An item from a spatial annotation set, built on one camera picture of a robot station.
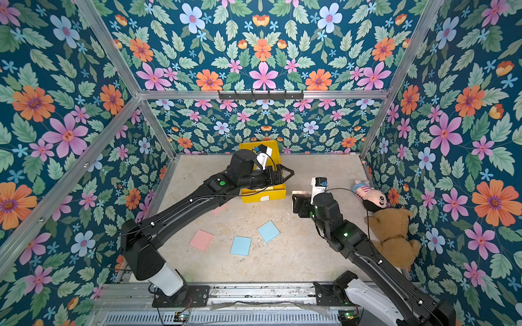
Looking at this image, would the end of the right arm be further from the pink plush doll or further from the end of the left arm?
the pink plush doll

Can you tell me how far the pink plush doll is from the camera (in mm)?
908

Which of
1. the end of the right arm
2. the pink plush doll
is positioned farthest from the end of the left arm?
the pink plush doll
